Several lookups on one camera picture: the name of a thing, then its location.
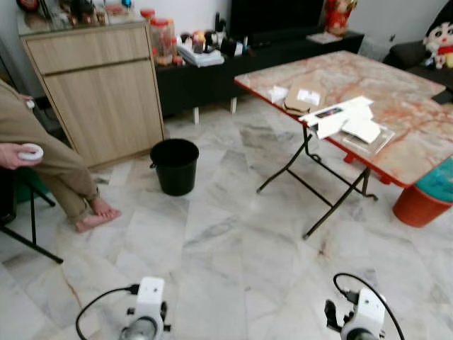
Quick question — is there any marble pattern folding table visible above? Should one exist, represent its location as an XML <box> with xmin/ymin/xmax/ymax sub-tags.
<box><xmin>234</xmin><ymin>50</ymin><xmax>453</xmax><ymax>240</ymax></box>

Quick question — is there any brown cardboard box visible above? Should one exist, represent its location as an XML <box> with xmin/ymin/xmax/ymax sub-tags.
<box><xmin>283</xmin><ymin>89</ymin><xmax>323</xmax><ymax>116</ymax></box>

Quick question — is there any crumpled white tissue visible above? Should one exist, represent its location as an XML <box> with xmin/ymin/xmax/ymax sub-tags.
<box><xmin>269</xmin><ymin>86</ymin><xmax>289</xmax><ymax>104</ymax></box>

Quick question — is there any white book stack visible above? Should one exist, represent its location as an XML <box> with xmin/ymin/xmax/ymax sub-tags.
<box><xmin>177</xmin><ymin>44</ymin><xmax>226</xmax><ymax>69</ymax></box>

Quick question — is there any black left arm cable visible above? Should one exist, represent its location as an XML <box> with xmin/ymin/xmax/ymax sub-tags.
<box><xmin>76</xmin><ymin>284</ymin><xmax>141</xmax><ymax>340</ymax></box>

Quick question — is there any white tape roll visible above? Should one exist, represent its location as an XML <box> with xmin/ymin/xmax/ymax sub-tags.
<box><xmin>18</xmin><ymin>143</ymin><xmax>45</xmax><ymax>162</ymax></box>

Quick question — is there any small black object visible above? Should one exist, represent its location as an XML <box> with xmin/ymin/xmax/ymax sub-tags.
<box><xmin>432</xmin><ymin>89</ymin><xmax>453</xmax><ymax>106</ymax></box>

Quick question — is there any person's bare hand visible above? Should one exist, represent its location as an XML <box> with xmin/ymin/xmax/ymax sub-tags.
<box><xmin>0</xmin><ymin>143</ymin><xmax>35</xmax><ymax>171</ymax></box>

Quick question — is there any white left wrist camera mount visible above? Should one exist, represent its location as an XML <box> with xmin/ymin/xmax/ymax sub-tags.
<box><xmin>134</xmin><ymin>277</ymin><xmax>166</xmax><ymax>327</ymax></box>

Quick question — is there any clear jar with red lid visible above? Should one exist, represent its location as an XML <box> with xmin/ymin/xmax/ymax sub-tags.
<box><xmin>150</xmin><ymin>18</ymin><xmax>176</xmax><ymax>67</ymax></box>

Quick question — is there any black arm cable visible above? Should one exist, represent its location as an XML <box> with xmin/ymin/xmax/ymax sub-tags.
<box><xmin>76</xmin><ymin>284</ymin><xmax>141</xmax><ymax>340</ymax></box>
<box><xmin>333</xmin><ymin>273</ymin><xmax>406</xmax><ymax>340</ymax></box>

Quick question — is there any white paper piece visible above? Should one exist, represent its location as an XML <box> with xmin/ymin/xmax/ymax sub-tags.
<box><xmin>316</xmin><ymin>117</ymin><xmax>348</xmax><ymax>140</ymax></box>

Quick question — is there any orange bucket with teal liner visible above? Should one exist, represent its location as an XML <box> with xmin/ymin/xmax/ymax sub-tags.
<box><xmin>393</xmin><ymin>159</ymin><xmax>453</xmax><ymax>228</ymax></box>

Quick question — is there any long white box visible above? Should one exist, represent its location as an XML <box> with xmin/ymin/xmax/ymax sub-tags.
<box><xmin>299</xmin><ymin>96</ymin><xmax>374</xmax><ymax>129</ymax></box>

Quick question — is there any light wood sideboard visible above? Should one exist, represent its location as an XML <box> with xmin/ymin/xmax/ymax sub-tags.
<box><xmin>21</xmin><ymin>21</ymin><xmax>166</xmax><ymax>169</ymax></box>

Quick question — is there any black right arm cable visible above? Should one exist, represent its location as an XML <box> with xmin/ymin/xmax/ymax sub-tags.
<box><xmin>333</xmin><ymin>273</ymin><xmax>406</xmax><ymax>340</ymax></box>

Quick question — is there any person in khaki trousers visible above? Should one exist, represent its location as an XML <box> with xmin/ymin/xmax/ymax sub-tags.
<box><xmin>0</xmin><ymin>78</ymin><xmax>122</xmax><ymax>234</ymax></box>

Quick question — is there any black rubbish bin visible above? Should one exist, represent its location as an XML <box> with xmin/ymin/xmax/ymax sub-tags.
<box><xmin>149</xmin><ymin>139</ymin><xmax>200</xmax><ymax>197</ymax></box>

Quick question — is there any black television console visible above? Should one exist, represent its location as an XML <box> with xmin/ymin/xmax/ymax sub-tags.
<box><xmin>154</xmin><ymin>32</ymin><xmax>365</xmax><ymax>125</ymax></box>

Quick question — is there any clear plastic tray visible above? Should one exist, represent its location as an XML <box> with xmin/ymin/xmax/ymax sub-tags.
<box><xmin>333</xmin><ymin>124</ymin><xmax>396</xmax><ymax>157</ymax></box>

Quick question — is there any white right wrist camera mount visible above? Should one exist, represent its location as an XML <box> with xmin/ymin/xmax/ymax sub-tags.
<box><xmin>342</xmin><ymin>287</ymin><xmax>386</xmax><ymax>337</ymax></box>

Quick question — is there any black metal chair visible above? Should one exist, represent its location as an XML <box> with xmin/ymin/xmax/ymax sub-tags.
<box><xmin>0</xmin><ymin>169</ymin><xmax>64</xmax><ymax>265</ymax></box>

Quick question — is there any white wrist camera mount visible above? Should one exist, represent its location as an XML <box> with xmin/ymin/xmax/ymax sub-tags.
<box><xmin>134</xmin><ymin>277</ymin><xmax>166</xmax><ymax>327</ymax></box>
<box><xmin>342</xmin><ymin>287</ymin><xmax>386</xmax><ymax>337</ymax></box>

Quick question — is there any grey couch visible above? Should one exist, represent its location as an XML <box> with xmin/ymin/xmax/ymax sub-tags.
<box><xmin>386</xmin><ymin>39</ymin><xmax>453</xmax><ymax>90</ymax></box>

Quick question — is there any red figurine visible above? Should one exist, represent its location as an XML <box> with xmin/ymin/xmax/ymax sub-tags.
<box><xmin>323</xmin><ymin>0</ymin><xmax>358</xmax><ymax>38</ymax></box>

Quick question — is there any black television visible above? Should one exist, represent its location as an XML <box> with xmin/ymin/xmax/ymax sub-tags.
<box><xmin>228</xmin><ymin>0</ymin><xmax>326</xmax><ymax>43</ymax></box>

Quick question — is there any white folded napkin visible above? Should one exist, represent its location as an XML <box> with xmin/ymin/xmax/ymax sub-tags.
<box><xmin>342</xmin><ymin>118</ymin><xmax>383</xmax><ymax>145</ymax></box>

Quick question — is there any cartoon boy plush doll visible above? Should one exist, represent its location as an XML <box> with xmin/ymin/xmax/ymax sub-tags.
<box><xmin>423</xmin><ymin>20</ymin><xmax>453</xmax><ymax>70</ymax></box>

